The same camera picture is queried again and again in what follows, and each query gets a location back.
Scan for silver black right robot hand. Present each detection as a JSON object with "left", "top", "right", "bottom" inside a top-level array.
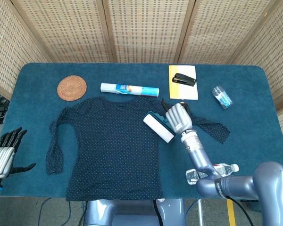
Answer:
[{"left": 161, "top": 98, "right": 194, "bottom": 135}]

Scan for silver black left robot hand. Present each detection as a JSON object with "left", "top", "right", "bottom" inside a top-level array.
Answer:
[{"left": 0, "top": 127, "right": 36, "bottom": 180}]

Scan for teal lint roller yellow handle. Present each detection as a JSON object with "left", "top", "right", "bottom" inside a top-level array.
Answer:
[{"left": 142, "top": 101, "right": 187, "bottom": 144}]

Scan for white plastic bag roll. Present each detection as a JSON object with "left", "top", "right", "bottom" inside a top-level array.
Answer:
[{"left": 100, "top": 82, "right": 160, "bottom": 97}]

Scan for yellow notebook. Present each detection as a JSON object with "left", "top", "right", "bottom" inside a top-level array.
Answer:
[{"left": 168, "top": 65, "right": 199, "bottom": 100}]

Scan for black stapler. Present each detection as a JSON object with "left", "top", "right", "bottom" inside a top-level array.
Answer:
[{"left": 172, "top": 73, "right": 196, "bottom": 87}]

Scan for small clear plastic bottle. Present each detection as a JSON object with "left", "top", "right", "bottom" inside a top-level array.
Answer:
[{"left": 211, "top": 85, "right": 233, "bottom": 110}]

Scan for teal carpet table cover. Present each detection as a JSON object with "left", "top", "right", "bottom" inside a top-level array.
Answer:
[{"left": 0, "top": 62, "right": 283, "bottom": 200}]

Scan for navy polka dot shirt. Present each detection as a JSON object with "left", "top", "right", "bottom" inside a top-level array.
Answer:
[{"left": 45, "top": 96, "right": 231, "bottom": 202}]

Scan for woven folding screen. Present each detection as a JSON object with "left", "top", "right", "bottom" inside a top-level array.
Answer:
[{"left": 0, "top": 0, "right": 283, "bottom": 151}]

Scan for round woven rattan coaster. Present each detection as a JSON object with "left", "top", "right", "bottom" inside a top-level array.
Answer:
[{"left": 57, "top": 75, "right": 87, "bottom": 102}]

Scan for blue-grey robot torso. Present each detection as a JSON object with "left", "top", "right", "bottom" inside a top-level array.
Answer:
[{"left": 84, "top": 198, "right": 187, "bottom": 226}]

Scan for black floor cables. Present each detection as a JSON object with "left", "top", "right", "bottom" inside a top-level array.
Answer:
[{"left": 0, "top": 93, "right": 10, "bottom": 125}]

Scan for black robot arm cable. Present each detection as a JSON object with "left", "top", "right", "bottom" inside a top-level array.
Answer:
[{"left": 226, "top": 197, "right": 253, "bottom": 226}]

